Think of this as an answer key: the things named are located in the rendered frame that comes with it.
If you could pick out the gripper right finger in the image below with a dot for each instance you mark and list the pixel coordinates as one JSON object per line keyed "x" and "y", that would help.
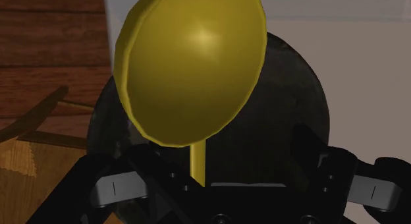
{"x": 337, "y": 172}

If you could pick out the black round bowl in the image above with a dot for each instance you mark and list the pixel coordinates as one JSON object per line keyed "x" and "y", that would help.
{"x": 282, "y": 91}

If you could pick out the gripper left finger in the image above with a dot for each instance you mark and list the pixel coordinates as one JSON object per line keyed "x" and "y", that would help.
{"x": 151, "y": 172}

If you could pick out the yellow spoon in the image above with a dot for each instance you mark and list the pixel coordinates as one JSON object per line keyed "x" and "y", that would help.
{"x": 192, "y": 72}

